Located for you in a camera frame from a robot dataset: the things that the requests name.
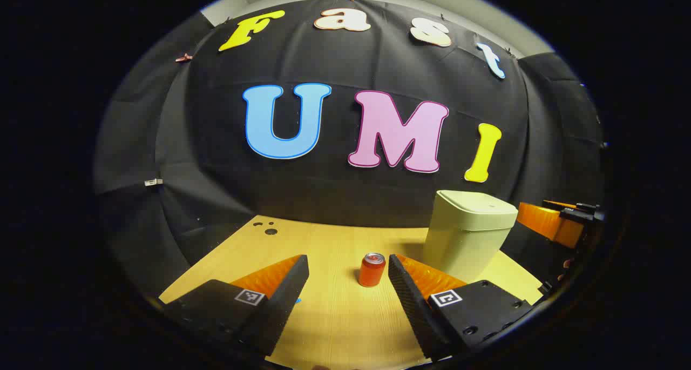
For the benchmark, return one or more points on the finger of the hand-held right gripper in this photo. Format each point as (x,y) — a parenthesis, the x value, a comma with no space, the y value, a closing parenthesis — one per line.
(550,224)

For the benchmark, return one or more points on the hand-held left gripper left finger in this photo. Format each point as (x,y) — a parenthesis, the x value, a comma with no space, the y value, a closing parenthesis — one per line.
(286,300)

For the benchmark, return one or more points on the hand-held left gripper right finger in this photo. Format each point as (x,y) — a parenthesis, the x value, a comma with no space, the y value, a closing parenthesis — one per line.
(410,305)

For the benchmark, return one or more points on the orange pop can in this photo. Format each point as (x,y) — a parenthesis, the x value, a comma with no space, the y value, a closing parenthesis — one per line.
(372,273)

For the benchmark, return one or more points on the green desktop garbage bin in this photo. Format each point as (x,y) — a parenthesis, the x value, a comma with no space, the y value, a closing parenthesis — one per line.
(464,240)

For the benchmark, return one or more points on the wooden desktop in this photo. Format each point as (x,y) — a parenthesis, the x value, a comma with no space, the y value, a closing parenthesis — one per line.
(334,316)

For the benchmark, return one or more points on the black backdrop cloth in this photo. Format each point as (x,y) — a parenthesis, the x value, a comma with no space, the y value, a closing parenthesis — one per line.
(324,186)

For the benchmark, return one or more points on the white cloth clip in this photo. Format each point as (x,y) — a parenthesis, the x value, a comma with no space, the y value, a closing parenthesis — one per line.
(154,182)

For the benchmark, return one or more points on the copper cloth clip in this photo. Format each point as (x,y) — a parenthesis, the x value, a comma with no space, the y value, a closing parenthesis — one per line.
(183,58)

